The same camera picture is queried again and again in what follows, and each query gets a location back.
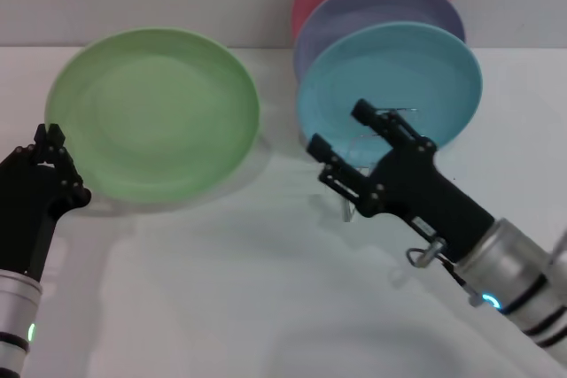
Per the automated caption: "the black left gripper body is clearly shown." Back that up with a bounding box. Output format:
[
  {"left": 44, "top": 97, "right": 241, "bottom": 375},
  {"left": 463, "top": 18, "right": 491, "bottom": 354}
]
[{"left": 0, "top": 154, "right": 67, "bottom": 284}]

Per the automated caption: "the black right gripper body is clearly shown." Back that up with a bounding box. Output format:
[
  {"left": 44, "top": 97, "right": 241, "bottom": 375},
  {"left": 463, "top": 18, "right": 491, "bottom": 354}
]
[{"left": 357, "top": 141, "right": 495, "bottom": 263}]

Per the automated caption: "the green plate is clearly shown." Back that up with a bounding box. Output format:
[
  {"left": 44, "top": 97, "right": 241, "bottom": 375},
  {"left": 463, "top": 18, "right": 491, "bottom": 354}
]
[{"left": 43, "top": 27, "right": 261, "bottom": 207}]

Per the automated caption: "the blue plate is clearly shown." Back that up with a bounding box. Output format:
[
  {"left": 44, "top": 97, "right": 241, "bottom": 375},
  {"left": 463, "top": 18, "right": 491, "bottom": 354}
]
[{"left": 295, "top": 21, "right": 484, "bottom": 171}]

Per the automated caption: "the purple plate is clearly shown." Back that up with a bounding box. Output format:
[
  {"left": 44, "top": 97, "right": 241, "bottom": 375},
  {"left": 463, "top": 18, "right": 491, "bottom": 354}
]
[{"left": 291, "top": 0, "right": 466, "bottom": 82}]

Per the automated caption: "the metal wire plate rack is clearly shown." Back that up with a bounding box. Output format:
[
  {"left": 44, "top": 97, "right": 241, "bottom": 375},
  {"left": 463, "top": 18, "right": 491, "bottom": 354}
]
[{"left": 339, "top": 106, "right": 420, "bottom": 223}]

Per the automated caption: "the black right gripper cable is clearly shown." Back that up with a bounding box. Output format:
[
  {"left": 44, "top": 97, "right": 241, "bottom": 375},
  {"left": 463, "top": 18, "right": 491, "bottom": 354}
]
[{"left": 406, "top": 237, "right": 485, "bottom": 308}]

